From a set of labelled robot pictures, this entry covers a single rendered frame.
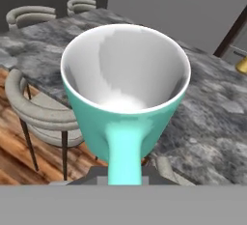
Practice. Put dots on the brass object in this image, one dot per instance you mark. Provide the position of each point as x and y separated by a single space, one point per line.
241 65

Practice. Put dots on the teal mug with white inside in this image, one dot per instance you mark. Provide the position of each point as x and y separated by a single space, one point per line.
128 129

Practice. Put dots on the dark brown door frame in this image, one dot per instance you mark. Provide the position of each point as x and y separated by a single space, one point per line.
231 33

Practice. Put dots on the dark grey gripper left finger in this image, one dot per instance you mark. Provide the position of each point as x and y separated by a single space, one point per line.
96 175

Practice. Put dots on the grey upholstered bar stool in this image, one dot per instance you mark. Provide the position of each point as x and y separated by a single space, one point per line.
167 169
80 6
38 116
29 14

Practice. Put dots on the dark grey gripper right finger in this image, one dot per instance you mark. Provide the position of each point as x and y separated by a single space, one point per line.
154 174

